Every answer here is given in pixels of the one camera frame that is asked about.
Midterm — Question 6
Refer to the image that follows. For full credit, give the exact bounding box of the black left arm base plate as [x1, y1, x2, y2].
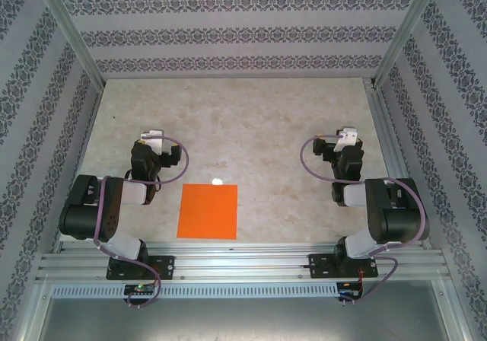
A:
[105, 255, 177, 281]

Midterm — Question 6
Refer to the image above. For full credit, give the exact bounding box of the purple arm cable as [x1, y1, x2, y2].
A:
[299, 134, 426, 306]
[93, 135, 190, 310]

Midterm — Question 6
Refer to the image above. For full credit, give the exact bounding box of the grey sheet metal panel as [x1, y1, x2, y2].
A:
[37, 297, 457, 341]

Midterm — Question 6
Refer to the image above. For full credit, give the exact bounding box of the wide aluminium mounting rail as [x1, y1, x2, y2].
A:
[36, 241, 452, 282]

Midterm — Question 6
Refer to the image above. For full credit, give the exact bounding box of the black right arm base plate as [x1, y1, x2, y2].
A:
[307, 253, 380, 280]

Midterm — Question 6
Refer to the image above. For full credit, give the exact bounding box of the aluminium frame post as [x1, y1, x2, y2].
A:
[32, 0, 107, 89]
[371, 0, 446, 91]

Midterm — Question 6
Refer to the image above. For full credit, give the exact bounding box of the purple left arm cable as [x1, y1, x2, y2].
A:
[93, 135, 190, 310]

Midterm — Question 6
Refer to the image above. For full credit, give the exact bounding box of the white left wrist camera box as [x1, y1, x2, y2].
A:
[139, 129, 165, 155]

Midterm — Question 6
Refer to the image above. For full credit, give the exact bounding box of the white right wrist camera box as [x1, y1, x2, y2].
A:
[333, 126, 359, 154]

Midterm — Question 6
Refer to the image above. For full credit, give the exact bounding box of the aluminium frame beam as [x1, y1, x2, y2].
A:
[433, 279, 479, 341]
[9, 276, 53, 341]

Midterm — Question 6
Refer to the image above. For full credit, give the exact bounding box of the aluminium side rail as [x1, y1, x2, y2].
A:
[364, 85, 434, 250]
[53, 85, 106, 251]

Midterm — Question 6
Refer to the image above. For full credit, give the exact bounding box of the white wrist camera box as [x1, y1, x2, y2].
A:
[333, 126, 359, 154]
[139, 129, 165, 155]

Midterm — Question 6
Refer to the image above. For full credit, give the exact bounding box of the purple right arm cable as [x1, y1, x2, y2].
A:
[299, 134, 426, 306]

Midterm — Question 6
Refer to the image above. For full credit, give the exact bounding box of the slotted grey cable duct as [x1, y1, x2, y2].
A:
[51, 282, 340, 298]

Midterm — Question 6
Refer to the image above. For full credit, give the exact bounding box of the orange cloth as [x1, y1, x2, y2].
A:
[176, 183, 239, 241]

